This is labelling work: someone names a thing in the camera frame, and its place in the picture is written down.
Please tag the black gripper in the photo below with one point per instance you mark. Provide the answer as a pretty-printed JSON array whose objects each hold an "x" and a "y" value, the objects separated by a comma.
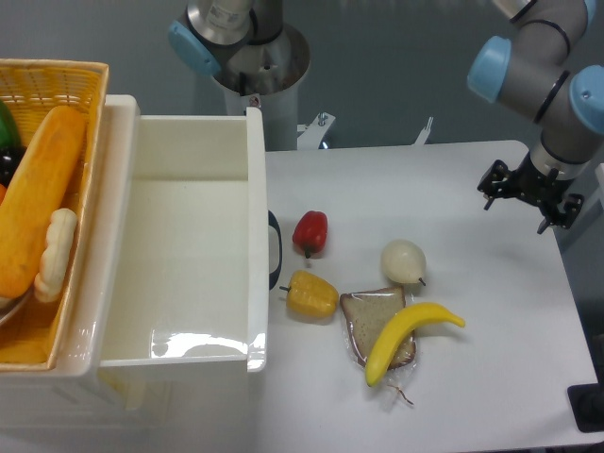
[{"x": 547, "y": 192}]

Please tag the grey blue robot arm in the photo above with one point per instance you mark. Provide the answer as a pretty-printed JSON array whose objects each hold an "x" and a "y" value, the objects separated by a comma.
[{"x": 527, "y": 75}]

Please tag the pale white pear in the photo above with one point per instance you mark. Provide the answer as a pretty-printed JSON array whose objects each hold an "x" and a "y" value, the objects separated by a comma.
[{"x": 404, "y": 262}]

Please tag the yellow banana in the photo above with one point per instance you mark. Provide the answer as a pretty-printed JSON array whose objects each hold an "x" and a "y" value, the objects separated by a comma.
[{"x": 398, "y": 329}]

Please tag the bagged bread slice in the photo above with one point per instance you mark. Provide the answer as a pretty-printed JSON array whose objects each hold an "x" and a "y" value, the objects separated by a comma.
[{"x": 365, "y": 314}]

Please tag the black object at edge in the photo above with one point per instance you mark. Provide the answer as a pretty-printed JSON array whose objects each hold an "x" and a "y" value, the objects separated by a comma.
[{"x": 587, "y": 406}]

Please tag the red bell pepper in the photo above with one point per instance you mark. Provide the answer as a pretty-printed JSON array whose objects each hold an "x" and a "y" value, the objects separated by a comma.
[{"x": 310, "y": 233}]

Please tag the yellow bell pepper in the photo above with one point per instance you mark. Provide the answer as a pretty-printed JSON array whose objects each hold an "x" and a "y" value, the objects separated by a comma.
[{"x": 309, "y": 295}]

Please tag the white open drawer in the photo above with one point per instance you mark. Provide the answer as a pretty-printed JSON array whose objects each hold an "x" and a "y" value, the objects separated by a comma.
[{"x": 176, "y": 271}]

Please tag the white drawer cabinet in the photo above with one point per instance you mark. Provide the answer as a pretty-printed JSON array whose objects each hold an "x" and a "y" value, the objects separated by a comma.
[{"x": 200, "y": 408}]

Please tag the white small squash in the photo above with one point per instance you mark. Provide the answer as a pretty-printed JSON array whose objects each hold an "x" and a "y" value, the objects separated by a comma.
[{"x": 59, "y": 239}]

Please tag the orange baguette loaf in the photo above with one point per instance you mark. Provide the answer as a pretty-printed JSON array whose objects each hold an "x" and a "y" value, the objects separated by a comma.
[{"x": 34, "y": 193}]

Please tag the yellow wicker basket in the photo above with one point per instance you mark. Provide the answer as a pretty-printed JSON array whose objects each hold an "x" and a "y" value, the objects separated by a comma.
[{"x": 45, "y": 94}]

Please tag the dark purple fruit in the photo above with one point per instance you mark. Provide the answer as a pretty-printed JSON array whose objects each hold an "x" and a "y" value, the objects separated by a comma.
[{"x": 10, "y": 158}]

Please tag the green bell pepper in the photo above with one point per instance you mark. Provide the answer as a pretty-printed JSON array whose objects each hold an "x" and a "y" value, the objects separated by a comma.
[{"x": 9, "y": 133}]

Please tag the white table clamp bracket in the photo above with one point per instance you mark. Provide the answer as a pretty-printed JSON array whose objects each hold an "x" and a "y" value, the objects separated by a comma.
[{"x": 314, "y": 135}]

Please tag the dark blue drawer handle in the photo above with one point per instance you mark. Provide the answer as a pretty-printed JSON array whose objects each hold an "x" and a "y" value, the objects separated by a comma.
[{"x": 275, "y": 273}]

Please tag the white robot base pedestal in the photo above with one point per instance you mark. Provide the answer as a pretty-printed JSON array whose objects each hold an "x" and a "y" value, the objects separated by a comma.
[{"x": 252, "y": 55}]

